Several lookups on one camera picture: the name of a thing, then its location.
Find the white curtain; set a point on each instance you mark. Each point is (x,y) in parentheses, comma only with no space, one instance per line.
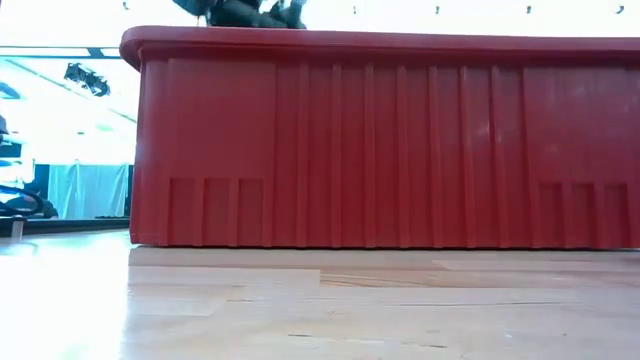
(87,192)

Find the black ceiling light fixture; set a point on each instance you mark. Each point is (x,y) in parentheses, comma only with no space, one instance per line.
(87,80)

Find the red plastic bin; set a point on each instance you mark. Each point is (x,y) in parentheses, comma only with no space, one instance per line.
(380,150)

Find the black aluminium table frame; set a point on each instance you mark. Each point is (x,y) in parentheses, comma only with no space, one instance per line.
(75,225)

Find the clear plastic bracket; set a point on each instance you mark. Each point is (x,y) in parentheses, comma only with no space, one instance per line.
(17,229)

